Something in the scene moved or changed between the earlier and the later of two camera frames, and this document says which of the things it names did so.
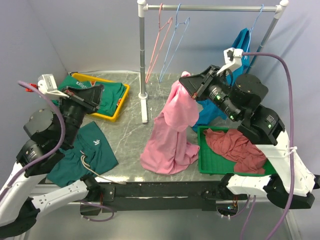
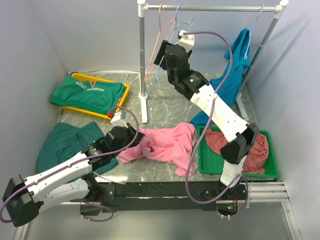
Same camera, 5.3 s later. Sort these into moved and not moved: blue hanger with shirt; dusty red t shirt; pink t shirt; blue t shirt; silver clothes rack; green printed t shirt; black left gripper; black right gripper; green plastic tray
Moved: black left gripper; pink t shirt; black right gripper
Not moved: blue t shirt; dusty red t shirt; green plastic tray; silver clothes rack; green printed t shirt; blue hanger with shirt
